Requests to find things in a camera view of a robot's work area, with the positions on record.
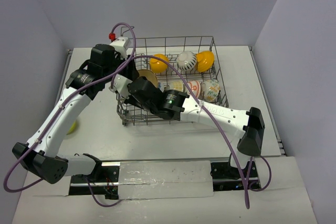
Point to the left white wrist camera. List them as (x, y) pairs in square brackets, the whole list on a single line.
[(121, 45)]

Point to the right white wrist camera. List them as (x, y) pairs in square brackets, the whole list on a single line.
[(120, 86)]

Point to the tan ceramic bowl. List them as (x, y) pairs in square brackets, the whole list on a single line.
[(150, 76)]

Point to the large orange plastic bowl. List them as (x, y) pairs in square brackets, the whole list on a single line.
[(205, 60)]

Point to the white green leaf bowl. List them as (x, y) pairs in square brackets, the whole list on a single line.
[(210, 90)]

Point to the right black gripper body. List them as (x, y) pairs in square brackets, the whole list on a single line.
[(132, 100)]

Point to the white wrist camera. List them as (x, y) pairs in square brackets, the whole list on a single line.
[(120, 86), (121, 45)]

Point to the clear plastic tape sheet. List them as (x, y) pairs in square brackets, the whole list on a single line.
[(160, 180)]

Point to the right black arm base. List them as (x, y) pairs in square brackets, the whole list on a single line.
[(226, 178)]

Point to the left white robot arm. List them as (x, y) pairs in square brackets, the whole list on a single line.
[(39, 155)]

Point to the small orange plastic bowl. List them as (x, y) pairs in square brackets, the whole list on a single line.
[(157, 66)]

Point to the white striped ceramic bowl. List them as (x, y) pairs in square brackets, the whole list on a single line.
[(186, 60)]

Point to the lime green plastic bowl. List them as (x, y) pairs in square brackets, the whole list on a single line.
[(72, 128)]

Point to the pale yellow flower bowl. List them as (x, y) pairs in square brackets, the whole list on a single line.
[(175, 85)]

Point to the grey wire dish rack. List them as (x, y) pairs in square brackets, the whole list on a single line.
[(171, 47)]

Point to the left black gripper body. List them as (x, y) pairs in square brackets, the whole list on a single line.
[(132, 67)]

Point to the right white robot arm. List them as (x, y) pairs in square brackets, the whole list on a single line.
[(247, 126)]

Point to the blue floral ceramic bowl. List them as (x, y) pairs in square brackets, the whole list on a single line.
[(161, 86)]

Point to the red patterned white bowl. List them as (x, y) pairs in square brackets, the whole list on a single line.
[(195, 86)]

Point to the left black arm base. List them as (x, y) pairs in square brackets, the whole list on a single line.
[(105, 183)]

